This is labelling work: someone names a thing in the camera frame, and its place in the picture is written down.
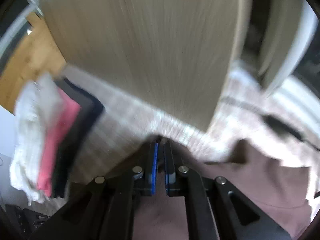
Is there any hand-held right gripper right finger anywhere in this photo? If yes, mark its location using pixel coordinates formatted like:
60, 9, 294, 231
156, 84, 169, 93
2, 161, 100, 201
163, 140, 293, 240

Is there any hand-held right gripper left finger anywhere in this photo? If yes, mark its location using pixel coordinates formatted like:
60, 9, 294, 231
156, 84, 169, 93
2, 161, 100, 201
30, 141, 160, 240

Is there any brown garment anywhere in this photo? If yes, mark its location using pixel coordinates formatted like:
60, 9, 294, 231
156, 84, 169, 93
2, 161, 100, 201
130, 139, 316, 240

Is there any stack of folded clothes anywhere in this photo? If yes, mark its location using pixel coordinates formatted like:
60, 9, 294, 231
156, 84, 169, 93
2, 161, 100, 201
9, 74, 63, 205

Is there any plaid rug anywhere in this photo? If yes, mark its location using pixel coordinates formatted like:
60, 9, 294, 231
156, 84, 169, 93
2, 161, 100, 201
50, 60, 320, 215

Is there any black garment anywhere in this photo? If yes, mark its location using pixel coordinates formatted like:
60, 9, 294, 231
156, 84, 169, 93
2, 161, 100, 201
51, 77, 104, 198

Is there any pink garment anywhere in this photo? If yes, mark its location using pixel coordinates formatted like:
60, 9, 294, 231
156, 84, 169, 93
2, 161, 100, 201
37, 90, 82, 198

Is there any light wooden board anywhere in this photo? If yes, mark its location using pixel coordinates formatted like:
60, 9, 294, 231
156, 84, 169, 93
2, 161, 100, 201
39, 0, 253, 133

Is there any pine plank board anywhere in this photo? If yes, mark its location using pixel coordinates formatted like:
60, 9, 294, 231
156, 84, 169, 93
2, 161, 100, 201
0, 12, 66, 113

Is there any ring light cable with remote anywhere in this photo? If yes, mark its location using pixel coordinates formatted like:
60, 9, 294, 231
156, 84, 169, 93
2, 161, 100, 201
222, 97, 320, 151

